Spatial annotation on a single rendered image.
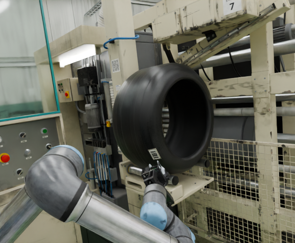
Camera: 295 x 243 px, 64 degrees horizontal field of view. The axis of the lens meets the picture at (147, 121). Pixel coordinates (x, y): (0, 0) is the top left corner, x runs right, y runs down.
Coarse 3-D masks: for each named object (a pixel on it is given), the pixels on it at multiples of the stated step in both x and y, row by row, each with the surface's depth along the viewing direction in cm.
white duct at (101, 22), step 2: (100, 10) 189; (102, 10) 186; (100, 12) 188; (102, 12) 187; (100, 14) 189; (102, 14) 188; (100, 16) 189; (102, 16) 188; (98, 18) 192; (100, 18) 190; (102, 18) 189; (98, 20) 192; (100, 20) 190; (102, 20) 190; (98, 22) 192; (100, 22) 191; (102, 22) 190; (98, 24) 193; (100, 24) 192; (102, 24) 191; (98, 26) 193; (100, 26) 192; (102, 26) 192; (104, 26) 192
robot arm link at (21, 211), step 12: (72, 156) 64; (24, 180) 63; (24, 192) 63; (12, 204) 64; (24, 204) 63; (36, 204) 63; (0, 216) 64; (12, 216) 63; (24, 216) 63; (36, 216) 66; (0, 228) 63; (12, 228) 63; (24, 228) 66; (0, 240) 63; (12, 240) 65
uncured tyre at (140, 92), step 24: (144, 72) 117; (168, 72) 111; (192, 72) 122; (120, 96) 117; (144, 96) 105; (168, 96) 151; (192, 96) 146; (120, 120) 113; (144, 120) 104; (192, 120) 151; (120, 144) 119; (144, 144) 106; (168, 144) 151; (192, 144) 145; (168, 168) 114
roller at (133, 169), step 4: (128, 168) 138; (132, 168) 135; (136, 168) 133; (140, 168) 132; (144, 168) 131; (132, 172) 135; (136, 172) 132; (140, 172) 130; (172, 176) 114; (176, 176) 115; (168, 180) 115; (172, 180) 113; (176, 180) 114; (172, 184) 114; (176, 184) 114
